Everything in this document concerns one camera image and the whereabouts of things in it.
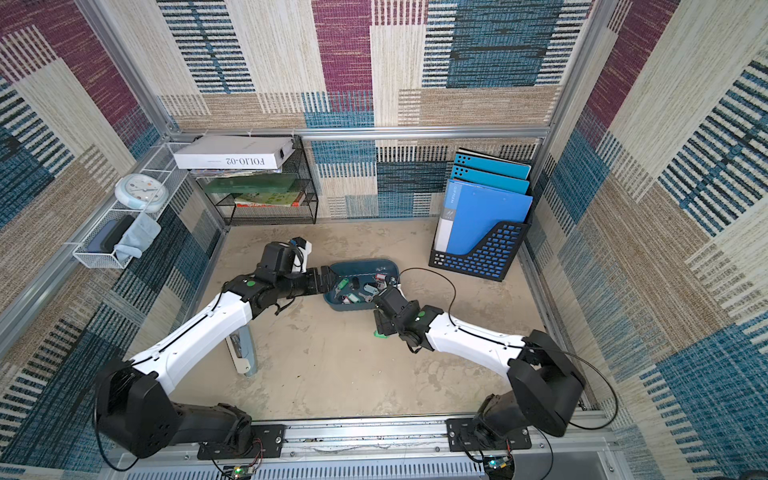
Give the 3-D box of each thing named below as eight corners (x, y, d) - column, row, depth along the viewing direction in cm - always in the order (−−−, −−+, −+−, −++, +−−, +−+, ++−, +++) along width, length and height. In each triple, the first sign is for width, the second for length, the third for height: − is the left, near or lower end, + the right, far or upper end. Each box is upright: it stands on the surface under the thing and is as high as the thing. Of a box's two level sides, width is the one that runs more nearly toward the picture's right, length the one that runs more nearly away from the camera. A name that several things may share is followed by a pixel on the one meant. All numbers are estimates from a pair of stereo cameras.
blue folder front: (432, 264, 109) (443, 199, 86) (438, 244, 115) (450, 179, 92) (499, 281, 104) (531, 218, 81) (502, 260, 110) (532, 195, 87)
